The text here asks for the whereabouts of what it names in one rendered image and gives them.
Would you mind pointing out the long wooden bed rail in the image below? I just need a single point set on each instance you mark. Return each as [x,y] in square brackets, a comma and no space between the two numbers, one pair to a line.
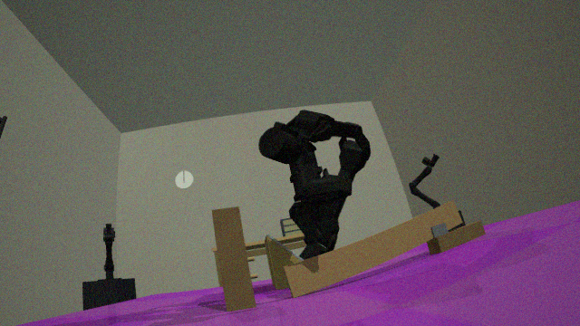
[326,269]

